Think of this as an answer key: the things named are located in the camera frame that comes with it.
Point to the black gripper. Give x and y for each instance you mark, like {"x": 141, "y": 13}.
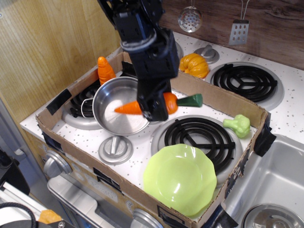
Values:
{"x": 155, "y": 59}

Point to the orange toy carrot green top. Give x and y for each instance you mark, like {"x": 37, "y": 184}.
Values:
{"x": 171, "y": 101}

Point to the small steel pot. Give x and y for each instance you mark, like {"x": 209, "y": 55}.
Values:
{"x": 111, "y": 95}

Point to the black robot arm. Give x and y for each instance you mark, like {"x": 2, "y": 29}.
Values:
{"x": 141, "y": 14}

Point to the orange toy carrot tip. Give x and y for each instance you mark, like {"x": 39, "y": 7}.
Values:
{"x": 104, "y": 70}

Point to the light green plastic plate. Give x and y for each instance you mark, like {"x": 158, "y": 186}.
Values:
{"x": 181, "y": 177}

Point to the silver front stove knob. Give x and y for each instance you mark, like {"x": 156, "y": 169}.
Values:
{"x": 115, "y": 150}

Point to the silver stove knob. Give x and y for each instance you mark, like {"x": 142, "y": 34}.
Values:
{"x": 208, "y": 53}
{"x": 115, "y": 150}

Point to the orange toy pumpkin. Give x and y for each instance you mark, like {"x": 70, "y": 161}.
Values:
{"x": 194, "y": 65}

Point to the front left black burner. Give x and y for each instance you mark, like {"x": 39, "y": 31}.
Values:
{"x": 78, "y": 112}

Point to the silver back stove knob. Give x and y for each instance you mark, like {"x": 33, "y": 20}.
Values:
{"x": 208, "y": 53}

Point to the front right black burner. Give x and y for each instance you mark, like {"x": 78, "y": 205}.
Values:
{"x": 221, "y": 145}

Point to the brown cardboard fence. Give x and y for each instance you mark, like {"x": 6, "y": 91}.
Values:
{"x": 126, "y": 180}

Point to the green toy broccoli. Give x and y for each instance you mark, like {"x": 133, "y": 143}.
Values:
{"x": 240, "y": 125}

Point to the metal skimmer ladle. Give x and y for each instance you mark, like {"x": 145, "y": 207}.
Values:
{"x": 190, "y": 18}

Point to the back right black burner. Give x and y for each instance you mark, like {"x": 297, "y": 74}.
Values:
{"x": 252, "y": 81}

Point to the silver oven dial left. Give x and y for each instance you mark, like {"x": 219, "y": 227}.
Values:
{"x": 55, "y": 165}

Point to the silver oven dial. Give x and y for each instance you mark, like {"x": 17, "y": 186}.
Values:
{"x": 55, "y": 165}
{"x": 142, "y": 219}

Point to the silver oven dial right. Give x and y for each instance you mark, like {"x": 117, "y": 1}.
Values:
{"x": 142, "y": 219}

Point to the metal slotted spatula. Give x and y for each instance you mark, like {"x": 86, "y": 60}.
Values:
{"x": 240, "y": 27}

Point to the silver sink basin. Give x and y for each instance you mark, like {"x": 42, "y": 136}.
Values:
{"x": 270, "y": 194}

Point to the orange cloth scrap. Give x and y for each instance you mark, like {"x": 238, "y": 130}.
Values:
{"x": 49, "y": 216}

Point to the silver oven door handle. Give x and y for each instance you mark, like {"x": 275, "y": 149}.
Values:
{"x": 77, "y": 201}

